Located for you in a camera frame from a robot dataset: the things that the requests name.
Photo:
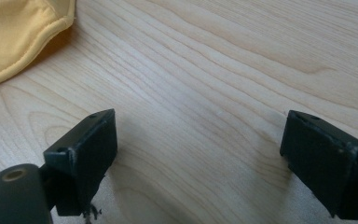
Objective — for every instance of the yellow cloth garment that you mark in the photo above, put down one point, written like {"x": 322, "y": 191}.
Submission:
{"x": 12, "y": 34}

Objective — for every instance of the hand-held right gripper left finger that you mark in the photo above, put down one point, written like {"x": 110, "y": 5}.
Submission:
{"x": 85, "y": 155}

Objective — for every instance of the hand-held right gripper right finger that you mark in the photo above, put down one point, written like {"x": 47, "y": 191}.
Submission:
{"x": 326, "y": 161}

